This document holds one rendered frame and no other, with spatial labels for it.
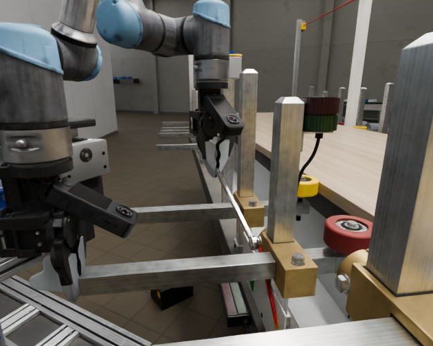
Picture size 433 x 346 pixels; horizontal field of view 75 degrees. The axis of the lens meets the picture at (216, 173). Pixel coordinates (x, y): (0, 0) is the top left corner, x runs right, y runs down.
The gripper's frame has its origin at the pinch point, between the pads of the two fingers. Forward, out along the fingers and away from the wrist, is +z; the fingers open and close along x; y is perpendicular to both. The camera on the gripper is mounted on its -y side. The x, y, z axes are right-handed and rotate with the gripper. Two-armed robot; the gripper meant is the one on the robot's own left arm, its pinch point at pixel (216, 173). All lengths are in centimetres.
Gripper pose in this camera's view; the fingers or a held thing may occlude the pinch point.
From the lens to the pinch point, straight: 65.5
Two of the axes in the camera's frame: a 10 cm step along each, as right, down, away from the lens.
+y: -4.7, -2.4, 8.5
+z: 0.0, 9.6, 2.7
